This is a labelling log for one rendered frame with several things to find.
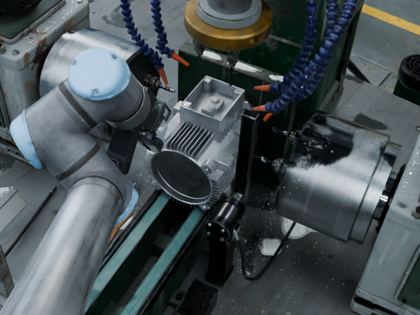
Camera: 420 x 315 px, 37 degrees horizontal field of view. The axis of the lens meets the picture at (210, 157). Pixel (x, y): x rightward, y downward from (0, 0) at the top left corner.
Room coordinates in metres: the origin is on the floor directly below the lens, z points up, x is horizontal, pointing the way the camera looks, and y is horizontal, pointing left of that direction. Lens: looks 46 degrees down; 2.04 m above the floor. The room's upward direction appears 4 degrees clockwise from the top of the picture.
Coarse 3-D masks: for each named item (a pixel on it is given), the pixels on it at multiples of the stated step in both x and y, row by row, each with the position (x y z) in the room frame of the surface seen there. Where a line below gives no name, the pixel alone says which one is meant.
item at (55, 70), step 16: (80, 32) 1.21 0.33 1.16; (96, 32) 1.23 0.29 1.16; (64, 48) 1.16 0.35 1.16; (80, 48) 1.16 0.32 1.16; (112, 48) 1.16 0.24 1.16; (128, 48) 1.17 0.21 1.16; (48, 64) 1.14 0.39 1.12; (64, 64) 1.12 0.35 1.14; (128, 64) 1.12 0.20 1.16; (144, 64) 1.17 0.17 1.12; (48, 80) 1.10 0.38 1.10; (144, 80) 1.17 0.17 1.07; (96, 128) 1.03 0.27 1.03; (112, 128) 1.04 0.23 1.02
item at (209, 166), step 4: (240, 116) 1.05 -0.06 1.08; (164, 144) 0.94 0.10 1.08; (208, 160) 0.90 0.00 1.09; (204, 164) 0.88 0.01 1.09; (208, 164) 0.88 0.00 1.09; (212, 164) 0.89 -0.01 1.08; (204, 168) 0.88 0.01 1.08; (208, 168) 0.88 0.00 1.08; (212, 168) 0.88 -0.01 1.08; (208, 172) 0.88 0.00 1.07; (152, 184) 0.94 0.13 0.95; (156, 184) 0.93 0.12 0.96; (156, 188) 0.93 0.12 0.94; (160, 188) 0.93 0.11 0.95; (200, 204) 0.89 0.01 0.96; (204, 204) 0.88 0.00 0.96; (208, 204) 0.88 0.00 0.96; (212, 204) 0.89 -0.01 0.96; (204, 208) 0.88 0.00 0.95; (208, 208) 0.88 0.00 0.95
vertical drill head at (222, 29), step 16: (192, 0) 1.11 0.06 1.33; (208, 0) 1.07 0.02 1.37; (224, 0) 1.04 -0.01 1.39; (240, 0) 1.04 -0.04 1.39; (256, 0) 1.09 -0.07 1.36; (192, 16) 1.05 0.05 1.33; (208, 16) 1.03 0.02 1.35; (224, 16) 1.03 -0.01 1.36; (240, 16) 1.03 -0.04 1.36; (256, 16) 1.05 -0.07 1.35; (272, 16) 1.08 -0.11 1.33; (192, 32) 1.02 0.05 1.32; (208, 32) 1.00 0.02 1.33; (224, 32) 1.01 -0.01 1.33; (240, 32) 1.01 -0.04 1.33; (256, 32) 1.02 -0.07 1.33; (224, 48) 0.99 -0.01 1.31; (240, 48) 1.00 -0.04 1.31
